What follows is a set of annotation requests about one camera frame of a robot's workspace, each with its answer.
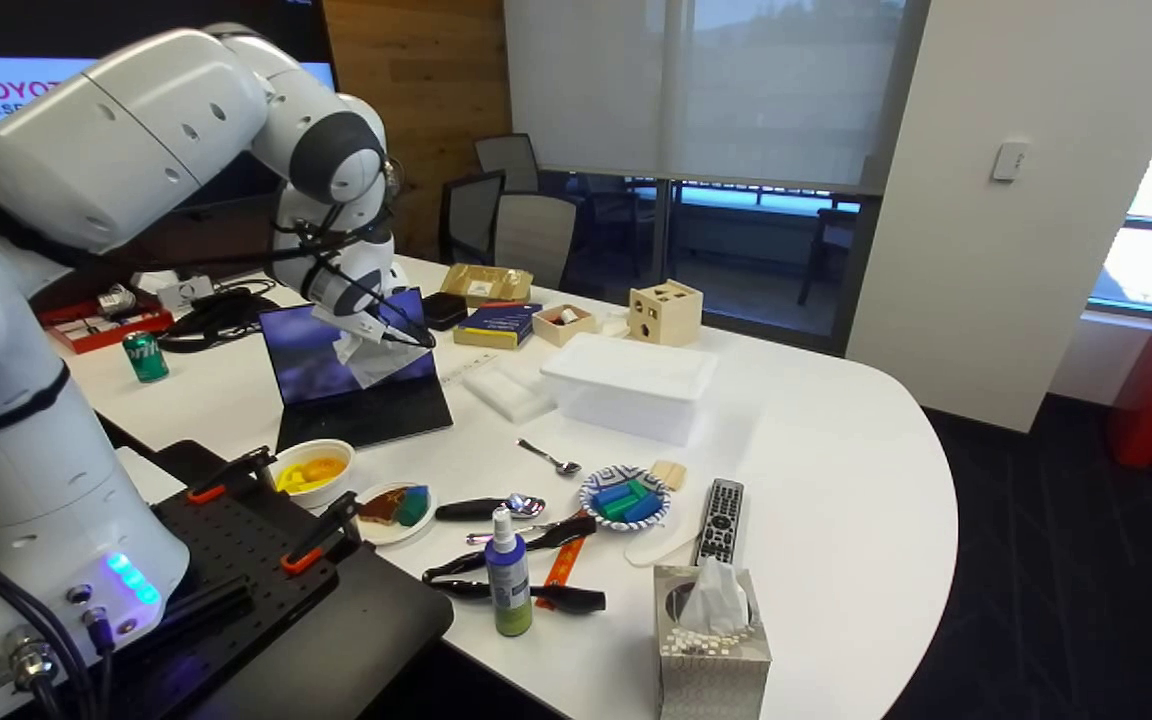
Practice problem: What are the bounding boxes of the silver tissue box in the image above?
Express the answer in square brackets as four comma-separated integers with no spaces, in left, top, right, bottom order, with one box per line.
[651,561,773,720]

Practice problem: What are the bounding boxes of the white napkin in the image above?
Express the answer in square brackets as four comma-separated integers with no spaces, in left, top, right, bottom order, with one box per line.
[334,333,425,389]

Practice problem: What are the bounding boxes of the dark office chair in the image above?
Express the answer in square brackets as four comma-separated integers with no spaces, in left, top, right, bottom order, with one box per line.
[441,170,505,261]

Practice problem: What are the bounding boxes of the green can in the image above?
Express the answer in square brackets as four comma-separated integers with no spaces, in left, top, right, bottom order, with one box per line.
[125,333,170,385]

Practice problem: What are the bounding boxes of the black orange clamp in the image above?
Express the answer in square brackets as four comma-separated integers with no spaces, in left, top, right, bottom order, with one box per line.
[281,493,357,574]
[190,446,274,505]

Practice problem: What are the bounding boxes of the black marker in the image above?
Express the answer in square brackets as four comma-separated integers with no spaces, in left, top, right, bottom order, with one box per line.
[420,573,609,620]

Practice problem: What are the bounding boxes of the red tray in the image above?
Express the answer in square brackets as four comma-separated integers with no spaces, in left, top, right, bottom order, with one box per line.
[48,306,174,353]

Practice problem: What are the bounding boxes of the black handled tool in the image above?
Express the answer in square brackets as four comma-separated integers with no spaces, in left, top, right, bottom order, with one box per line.
[437,493,545,524]

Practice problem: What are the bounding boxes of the wooden cube with holes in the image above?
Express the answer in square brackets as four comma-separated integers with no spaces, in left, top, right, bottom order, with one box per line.
[627,279,705,342]

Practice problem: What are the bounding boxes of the blue patterned bowl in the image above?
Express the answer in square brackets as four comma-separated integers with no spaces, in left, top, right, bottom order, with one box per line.
[581,462,670,531]

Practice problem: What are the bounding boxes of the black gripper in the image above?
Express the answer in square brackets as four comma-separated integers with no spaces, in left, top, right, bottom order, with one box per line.
[366,288,437,346]

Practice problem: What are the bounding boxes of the metal spoon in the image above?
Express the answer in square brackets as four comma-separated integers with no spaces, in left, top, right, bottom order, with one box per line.
[521,440,581,479]

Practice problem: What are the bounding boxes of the black remote control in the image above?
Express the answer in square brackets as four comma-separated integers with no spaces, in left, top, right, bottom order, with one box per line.
[694,479,743,561]

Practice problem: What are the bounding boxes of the black mounting board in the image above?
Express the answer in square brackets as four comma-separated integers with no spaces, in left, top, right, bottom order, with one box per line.
[111,440,454,720]

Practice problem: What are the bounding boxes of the plate with coloured blocks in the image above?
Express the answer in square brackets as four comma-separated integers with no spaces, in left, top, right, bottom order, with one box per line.
[357,483,434,542]

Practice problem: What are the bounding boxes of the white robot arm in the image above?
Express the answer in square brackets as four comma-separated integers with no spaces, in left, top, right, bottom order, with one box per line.
[0,22,427,717]

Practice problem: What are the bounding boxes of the silver laptop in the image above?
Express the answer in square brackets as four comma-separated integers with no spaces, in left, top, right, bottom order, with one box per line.
[259,304,454,446]

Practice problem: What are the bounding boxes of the black small box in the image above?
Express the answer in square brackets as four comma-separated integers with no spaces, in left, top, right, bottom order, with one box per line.
[425,292,470,328]

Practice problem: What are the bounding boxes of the grey office chair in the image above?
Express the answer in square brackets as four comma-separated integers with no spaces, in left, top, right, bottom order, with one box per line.
[497,197,577,288]

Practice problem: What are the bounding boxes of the orange marker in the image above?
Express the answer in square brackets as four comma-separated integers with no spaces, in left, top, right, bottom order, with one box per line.
[537,537,584,607]

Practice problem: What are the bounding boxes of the black cable bundle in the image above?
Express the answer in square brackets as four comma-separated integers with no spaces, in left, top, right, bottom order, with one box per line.
[155,282,295,355]

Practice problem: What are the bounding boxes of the white bowl with yellow fruit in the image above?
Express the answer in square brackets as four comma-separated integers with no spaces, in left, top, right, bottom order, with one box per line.
[269,440,357,499]

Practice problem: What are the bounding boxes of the cardboard box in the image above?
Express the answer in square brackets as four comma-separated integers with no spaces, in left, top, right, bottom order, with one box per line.
[444,263,531,306]

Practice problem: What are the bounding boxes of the small spray bottle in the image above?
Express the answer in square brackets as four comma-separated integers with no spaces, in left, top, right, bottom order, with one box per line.
[485,507,531,637]

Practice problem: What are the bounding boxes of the blue and yellow book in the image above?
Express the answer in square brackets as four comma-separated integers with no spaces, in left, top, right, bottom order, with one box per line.
[454,304,531,346]

